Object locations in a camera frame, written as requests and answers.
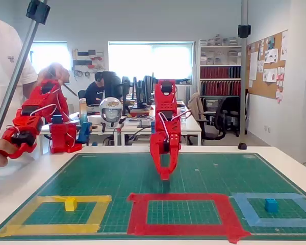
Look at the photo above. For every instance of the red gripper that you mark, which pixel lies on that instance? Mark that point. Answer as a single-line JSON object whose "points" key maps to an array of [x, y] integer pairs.
{"points": [[166, 146]]}

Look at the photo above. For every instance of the red cube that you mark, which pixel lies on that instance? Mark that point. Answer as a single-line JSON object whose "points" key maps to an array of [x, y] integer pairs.
{"points": [[165, 176]]}

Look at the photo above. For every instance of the red leader arm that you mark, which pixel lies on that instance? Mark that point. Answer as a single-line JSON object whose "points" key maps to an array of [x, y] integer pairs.
{"points": [[63, 135]]}

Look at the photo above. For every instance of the person's left forearm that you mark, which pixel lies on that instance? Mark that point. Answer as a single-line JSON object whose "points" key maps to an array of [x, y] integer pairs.
{"points": [[30, 89]]}

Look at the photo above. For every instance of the red follower robot arm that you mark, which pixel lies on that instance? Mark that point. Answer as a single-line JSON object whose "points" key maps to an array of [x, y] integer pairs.
{"points": [[164, 102]]}

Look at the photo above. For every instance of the red tape square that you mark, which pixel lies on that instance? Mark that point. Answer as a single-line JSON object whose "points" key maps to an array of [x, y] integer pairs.
{"points": [[153, 196]]}

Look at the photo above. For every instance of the yellow cube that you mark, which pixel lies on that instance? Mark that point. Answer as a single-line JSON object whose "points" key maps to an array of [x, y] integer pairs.
{"points": [[71, 204]]}

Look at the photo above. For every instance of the blue cube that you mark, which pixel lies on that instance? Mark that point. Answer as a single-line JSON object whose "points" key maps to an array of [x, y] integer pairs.
{"points": [[271, 205]]}

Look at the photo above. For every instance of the blue tape square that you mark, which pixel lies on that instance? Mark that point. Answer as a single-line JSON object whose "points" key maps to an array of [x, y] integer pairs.
{"points": [[270, 222]]}

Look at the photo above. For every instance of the yellow tape square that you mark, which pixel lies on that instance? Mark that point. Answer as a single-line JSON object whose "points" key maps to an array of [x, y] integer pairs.
{"points": [[53, 228]]}

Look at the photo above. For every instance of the person's left hand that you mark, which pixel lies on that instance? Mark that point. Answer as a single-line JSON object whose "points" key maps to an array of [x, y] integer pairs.
{"points": [[54, 71]]}

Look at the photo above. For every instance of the blue table clamp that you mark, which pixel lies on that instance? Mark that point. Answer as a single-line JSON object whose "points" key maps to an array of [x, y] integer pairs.
{"points": [[153, 128], [84, 131]]}

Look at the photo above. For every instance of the white office desk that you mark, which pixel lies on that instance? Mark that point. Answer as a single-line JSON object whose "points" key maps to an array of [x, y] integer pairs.
{"points": [[191, 125], [97, 128]]}

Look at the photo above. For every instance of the black mesh office chair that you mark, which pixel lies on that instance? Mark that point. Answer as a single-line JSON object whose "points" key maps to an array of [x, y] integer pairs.
{"points": [[211, 132]]}

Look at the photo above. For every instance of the green cutting mat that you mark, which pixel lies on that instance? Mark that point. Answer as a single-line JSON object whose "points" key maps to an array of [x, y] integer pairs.
{"points": [[117, 173]]}

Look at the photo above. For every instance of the beige jacket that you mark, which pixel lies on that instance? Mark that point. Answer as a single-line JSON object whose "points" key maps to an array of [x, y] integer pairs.
{"points": [[195, 104]]}

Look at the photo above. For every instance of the black computer monitor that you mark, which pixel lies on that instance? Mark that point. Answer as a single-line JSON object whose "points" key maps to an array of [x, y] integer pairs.
{"points": [[148, 89], [137, 94]]}

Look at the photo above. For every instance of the white helmet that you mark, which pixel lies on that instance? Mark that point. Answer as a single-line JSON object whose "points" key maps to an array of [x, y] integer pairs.
{"points": [[111, 112]]}

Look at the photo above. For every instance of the small black rubber foot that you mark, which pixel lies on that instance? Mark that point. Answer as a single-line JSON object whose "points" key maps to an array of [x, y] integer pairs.
{"points": [[242, 146]]}

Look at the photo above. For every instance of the black high-back office chair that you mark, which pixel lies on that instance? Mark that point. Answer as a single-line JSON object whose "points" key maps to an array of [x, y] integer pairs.
{"points": [[112, 84]]}

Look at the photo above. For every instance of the orange blue drink bottle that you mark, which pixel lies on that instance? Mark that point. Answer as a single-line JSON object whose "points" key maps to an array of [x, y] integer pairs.
{"points": [[82, 112]]}

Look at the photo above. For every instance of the seated person dark shirt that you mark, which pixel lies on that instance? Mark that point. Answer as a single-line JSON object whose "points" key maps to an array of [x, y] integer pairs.
{"points": [[94, 94]]}

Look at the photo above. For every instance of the large bright window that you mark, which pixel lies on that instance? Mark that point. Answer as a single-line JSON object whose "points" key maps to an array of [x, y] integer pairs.
{"points": [[150, 61]]}

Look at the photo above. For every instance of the white shelf with binders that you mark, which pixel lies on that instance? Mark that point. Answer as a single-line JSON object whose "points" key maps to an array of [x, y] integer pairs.
{"points": [[220, 72]]}

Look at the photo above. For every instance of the vertical grey pole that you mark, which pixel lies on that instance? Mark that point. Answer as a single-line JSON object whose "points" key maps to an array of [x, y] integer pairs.
{"points": [[244, 76]]}

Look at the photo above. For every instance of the cork pin board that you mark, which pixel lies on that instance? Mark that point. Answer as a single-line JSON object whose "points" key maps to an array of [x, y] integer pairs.
{"points": [[269, 86]]}

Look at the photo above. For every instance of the black pole clamp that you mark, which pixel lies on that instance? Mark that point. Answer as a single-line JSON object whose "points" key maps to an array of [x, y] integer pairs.
{"points": [[244, 31], [38, 11]]}

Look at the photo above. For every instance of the small bright window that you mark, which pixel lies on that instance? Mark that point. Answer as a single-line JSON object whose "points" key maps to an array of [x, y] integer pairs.
{"points": [[51, 56]]}

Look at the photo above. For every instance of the tilted silver metal pole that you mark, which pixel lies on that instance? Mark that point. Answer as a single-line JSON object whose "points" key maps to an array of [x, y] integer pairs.
{"points": [[15, 76]]}

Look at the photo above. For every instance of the white shirt person torso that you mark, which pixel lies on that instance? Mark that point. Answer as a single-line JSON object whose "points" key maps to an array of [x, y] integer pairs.
{"points": [[2, 76]]}

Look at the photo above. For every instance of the white wall socket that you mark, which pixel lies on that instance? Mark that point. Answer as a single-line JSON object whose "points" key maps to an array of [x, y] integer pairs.
{"points": [[267, 128]]}

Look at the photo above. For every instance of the wall tool rack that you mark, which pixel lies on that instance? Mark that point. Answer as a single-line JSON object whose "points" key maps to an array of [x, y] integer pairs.
{"points": [[88, 62]]}

